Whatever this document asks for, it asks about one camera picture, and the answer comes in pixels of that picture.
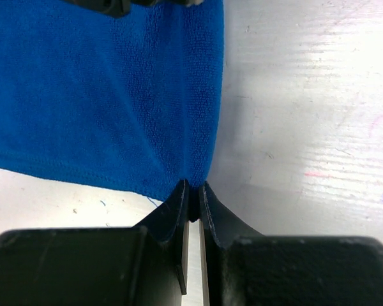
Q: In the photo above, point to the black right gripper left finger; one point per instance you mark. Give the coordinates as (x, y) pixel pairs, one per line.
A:
(145, 264)

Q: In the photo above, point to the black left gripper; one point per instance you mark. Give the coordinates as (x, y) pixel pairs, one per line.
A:
(120, 9)

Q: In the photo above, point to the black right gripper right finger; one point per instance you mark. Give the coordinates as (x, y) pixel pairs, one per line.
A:
(240, 266)

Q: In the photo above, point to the blue microfiber towel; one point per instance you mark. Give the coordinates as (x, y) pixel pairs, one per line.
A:
(130, 103)

